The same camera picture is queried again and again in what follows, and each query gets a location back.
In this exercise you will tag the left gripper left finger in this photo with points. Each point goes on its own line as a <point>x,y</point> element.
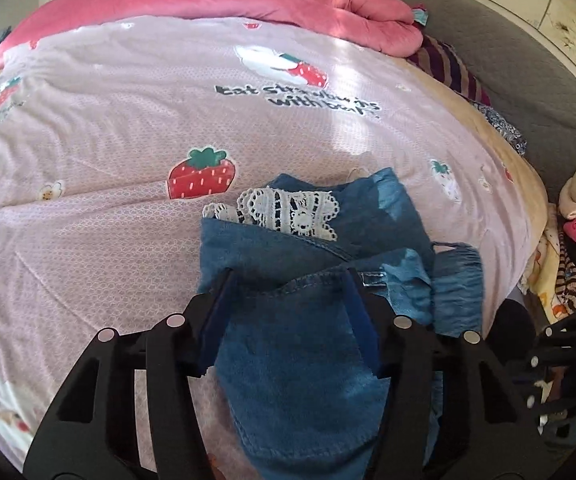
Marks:
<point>125,411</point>

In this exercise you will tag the grey quilted headboard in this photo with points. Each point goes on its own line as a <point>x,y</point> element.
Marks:
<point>527,84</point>

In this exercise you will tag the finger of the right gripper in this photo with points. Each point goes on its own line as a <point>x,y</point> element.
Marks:
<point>549,377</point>

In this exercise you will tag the pink plush blanket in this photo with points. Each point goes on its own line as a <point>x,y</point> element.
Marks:
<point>387,26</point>

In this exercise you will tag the blue denim pants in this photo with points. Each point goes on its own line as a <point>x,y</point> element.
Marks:
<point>304,404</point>

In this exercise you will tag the pink strawberry print quilt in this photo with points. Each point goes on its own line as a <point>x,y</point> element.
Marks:
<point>114,137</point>

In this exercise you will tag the pile of colourful clothes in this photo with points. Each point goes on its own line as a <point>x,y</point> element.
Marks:
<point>550,275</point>

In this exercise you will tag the striped maroon pillow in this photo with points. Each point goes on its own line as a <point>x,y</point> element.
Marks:
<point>440,61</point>

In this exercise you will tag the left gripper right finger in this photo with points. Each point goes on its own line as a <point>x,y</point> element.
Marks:
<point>452,411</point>

